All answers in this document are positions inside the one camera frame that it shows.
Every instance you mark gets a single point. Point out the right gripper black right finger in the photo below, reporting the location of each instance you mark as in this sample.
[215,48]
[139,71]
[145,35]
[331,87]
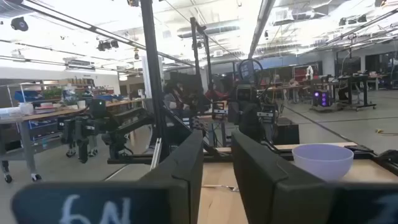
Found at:
[267,193]

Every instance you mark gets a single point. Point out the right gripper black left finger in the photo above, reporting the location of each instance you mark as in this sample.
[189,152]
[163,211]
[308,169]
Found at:
[174,193]

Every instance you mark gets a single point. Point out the lilac plastic bowl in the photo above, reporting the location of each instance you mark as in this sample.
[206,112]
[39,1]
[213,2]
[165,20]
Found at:
[323,161]

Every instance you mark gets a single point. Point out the neighbouring black robot arm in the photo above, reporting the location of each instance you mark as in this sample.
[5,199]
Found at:
[93,127]

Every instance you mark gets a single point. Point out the silver aluminium bar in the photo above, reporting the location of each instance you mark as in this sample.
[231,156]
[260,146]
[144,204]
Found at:
[155,154]

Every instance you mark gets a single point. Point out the black box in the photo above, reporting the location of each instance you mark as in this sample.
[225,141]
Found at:
[287,132]

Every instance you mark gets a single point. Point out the person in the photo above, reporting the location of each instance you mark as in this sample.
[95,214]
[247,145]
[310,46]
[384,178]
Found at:
[174,99]

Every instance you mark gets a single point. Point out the computer with purple lights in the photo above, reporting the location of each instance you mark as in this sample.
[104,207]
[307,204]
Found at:
[321,98]

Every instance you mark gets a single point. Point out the black wheeled table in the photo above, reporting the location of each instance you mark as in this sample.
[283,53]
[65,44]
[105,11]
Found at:
[356,90]

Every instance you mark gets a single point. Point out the green potted plant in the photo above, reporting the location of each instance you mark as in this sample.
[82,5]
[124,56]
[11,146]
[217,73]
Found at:
[53,93]

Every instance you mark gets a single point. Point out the wooden-topped workbench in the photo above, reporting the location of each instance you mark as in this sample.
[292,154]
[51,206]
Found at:
[25,133]

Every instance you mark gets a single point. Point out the black spotlight cluster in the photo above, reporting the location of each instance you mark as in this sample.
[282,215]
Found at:
[107,45]

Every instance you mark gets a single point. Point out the white bowl stack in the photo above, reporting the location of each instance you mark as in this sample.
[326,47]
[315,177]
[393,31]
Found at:
[26,109]

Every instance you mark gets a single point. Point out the blue storage bin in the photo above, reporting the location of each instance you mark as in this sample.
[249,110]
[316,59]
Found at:
[28,96]

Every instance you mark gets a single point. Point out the black frame post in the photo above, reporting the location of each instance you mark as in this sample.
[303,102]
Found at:
[154,77]
[195,53]

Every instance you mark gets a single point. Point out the black ceiling camera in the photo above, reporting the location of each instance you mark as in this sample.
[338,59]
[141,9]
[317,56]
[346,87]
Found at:
[19,24]

